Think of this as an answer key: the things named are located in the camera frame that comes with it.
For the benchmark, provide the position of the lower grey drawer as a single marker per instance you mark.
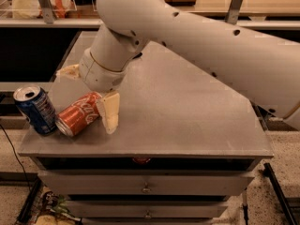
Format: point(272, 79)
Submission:
point(146, 209)

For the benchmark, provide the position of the red object in cabinet gap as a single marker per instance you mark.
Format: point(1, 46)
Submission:
point(141, 160)

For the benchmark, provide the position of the grey metal shelf rail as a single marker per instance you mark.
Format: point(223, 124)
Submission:
point(253, 14)

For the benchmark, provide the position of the top grey drawer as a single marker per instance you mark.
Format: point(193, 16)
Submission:
point(203, 183)

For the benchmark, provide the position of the grey drawer cabinet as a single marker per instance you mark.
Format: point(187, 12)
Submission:
point(183, 119)

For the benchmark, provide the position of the red coke can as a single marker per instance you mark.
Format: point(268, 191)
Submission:
point(77, 116)

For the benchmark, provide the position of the white orange bag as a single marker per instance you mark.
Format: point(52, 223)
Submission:
point(29, 9)

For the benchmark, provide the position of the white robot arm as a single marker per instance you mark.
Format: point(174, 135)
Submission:
point(263, 68)

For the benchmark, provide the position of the black floor bar right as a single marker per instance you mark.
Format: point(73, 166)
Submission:
point(287, 211)

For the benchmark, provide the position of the blue pepsi can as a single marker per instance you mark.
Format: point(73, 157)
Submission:
point(34, 103)

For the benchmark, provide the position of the snack bag on floor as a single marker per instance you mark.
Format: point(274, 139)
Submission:
point(54, 212)

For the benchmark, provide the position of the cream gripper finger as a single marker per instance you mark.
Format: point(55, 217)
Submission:
point(71, 72)
point(108, 108)

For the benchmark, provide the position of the grey drawer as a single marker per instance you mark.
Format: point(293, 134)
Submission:
point(146, 209)
point(203, 183)

